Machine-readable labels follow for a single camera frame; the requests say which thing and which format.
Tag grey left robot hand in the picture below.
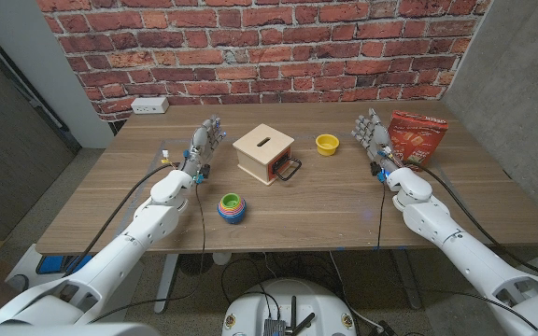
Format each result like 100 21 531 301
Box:
182 115 227 186

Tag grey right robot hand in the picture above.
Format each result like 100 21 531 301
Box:
350 107 397 183

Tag wooden box with slot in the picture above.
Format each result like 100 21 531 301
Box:
232 123 295 187

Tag wooden drawer with red front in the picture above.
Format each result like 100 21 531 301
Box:
267 147 304 183

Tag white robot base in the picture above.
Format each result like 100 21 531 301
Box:
221 278 358 336

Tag red snack package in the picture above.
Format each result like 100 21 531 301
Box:
387 109 449 172

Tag yellow plastic cup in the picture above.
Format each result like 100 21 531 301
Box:
315 133 340 157

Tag white power outlet strip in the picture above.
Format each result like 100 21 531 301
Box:
130 96 170 116

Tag rainbow stacking cups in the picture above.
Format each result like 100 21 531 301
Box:
217 192 248 225

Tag grey table leg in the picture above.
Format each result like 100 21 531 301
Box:
392 249 423 311

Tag white table leg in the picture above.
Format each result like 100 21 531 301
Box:
153 253 180 315

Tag white robot head rim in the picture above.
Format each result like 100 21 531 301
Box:
0 320 161 336

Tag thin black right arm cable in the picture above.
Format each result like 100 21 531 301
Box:
375 180 538 331

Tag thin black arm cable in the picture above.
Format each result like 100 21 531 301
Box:
375 180 538 331
86 181 207 325

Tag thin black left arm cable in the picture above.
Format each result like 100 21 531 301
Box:
86 181 207 325

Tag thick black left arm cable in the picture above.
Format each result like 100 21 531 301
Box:
62 161 179 279

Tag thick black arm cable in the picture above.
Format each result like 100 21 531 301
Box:
402 158 538 285
62 161 179 279

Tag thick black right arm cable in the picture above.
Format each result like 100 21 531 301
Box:
402 158 538 285

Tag printed brick wall backdrop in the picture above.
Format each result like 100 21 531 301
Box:
36 0 494 123

